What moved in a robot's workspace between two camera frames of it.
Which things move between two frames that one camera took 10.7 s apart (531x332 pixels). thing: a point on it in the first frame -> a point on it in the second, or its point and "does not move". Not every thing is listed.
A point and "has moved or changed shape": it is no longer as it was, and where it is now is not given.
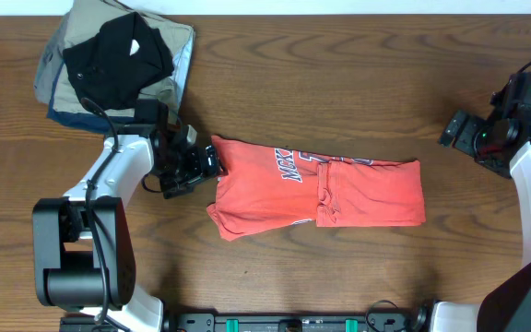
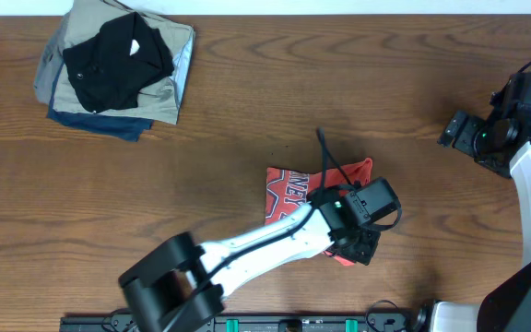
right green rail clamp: (351, 325) does not move
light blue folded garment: (182, 64) does not move
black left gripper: (197, 171) -> (371, 246)
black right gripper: (454, 127) does not move
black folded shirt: (127, 54) does not move
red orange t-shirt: (260, 187) has moved or changed shape
